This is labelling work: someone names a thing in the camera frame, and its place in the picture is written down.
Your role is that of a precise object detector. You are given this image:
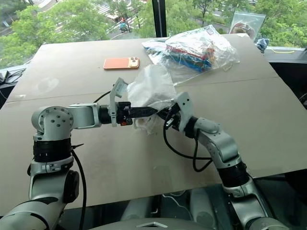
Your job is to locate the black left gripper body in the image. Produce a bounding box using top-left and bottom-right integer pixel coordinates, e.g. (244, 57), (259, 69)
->
(116, 101), (134, 127)

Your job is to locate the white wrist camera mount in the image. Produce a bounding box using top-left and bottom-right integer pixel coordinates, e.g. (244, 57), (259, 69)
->
(107, 77), (128, 127)
(176, 92), (194, 135)

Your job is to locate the translucent white drawstring bag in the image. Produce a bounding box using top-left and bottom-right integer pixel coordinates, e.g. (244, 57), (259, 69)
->
(126, 64), (178, 137)

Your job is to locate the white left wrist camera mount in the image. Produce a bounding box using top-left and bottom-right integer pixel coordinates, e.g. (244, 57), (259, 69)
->
(107, 77), (128, 127)

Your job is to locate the clear zip bag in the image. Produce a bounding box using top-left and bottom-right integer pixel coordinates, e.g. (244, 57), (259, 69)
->
(229, 10), (267, 43)

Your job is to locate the grey robot torso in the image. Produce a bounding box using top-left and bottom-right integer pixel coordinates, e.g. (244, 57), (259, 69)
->
(128, 217), (218, 230)

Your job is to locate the blue cloth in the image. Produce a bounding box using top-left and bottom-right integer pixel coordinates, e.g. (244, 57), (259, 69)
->
(255, 37), (270, 53)

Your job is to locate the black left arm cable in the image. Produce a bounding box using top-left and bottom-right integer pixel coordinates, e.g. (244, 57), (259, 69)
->
(71, 90), (113, 215)

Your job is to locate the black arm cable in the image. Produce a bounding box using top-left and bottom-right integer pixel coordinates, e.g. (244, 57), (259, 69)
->
(71, 90), (113, 215)
(163, 119), (213, 173)

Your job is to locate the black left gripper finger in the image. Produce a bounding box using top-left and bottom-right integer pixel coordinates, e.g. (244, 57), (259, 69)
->
(129, 112), (154, 118)
(129, 106), (158, 113)

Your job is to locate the black object at table side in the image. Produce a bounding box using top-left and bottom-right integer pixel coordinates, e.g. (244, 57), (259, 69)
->
(298, 92), (307, 109)

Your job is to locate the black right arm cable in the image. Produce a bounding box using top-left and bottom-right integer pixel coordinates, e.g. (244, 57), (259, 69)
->
(163, 119), (213, 173)

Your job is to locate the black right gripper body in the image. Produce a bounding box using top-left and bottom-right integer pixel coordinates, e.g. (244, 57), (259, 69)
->
(166, 102), (183, 132)

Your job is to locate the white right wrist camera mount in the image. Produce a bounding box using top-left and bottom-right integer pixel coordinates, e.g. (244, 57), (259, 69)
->
(176, 92), (194, 135)

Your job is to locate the clear bag of colourful items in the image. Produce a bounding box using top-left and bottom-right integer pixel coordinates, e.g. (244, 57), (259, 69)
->
(158, 24), (241, 83)

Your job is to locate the small clear plastic bag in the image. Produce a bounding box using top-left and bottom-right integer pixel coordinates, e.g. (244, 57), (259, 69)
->
(141, 39), (170, 63)

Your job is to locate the dark cables bundle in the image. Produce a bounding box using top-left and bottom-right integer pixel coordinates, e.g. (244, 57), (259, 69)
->
(0, 69), (26, 85)

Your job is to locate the white towel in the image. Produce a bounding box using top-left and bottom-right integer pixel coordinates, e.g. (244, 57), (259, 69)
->
(128, 89), (177, 109)

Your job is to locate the grey rounded robot leg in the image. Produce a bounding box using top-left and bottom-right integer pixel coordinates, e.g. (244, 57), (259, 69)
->
(191, 188), (225, 227)
(120, 191), (159, 222)

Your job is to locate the orange smartphone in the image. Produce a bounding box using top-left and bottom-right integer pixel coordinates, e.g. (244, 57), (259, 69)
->
(103, 57), (140, 70)

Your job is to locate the black window pillar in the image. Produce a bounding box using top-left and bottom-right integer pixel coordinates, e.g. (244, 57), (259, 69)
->
(152, 0), (167, 38)

